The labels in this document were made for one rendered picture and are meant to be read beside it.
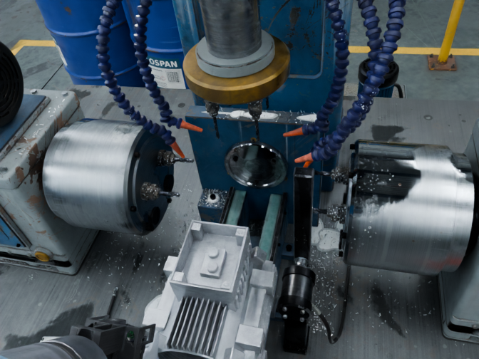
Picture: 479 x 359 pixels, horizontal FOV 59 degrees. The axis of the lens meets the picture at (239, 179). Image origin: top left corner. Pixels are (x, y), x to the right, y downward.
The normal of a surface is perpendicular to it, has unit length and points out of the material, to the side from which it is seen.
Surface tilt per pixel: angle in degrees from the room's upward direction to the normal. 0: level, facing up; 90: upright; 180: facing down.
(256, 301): 0
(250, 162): 90
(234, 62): 0
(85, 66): 90
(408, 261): 88
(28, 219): 90
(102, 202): 65
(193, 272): 0
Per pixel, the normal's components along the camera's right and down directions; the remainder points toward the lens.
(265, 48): -0.10, -0.67
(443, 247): -0.24, 0.45
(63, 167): -0.22, -0.06
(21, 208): -0.22, 0.73
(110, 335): 0.97, 0.10
